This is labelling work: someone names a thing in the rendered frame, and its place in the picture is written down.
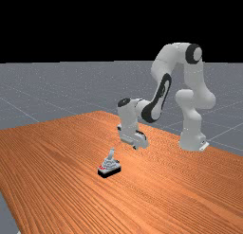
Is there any grey toggle switch black base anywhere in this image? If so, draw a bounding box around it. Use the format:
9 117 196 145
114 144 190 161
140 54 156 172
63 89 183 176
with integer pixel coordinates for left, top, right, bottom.
97 148 122 179

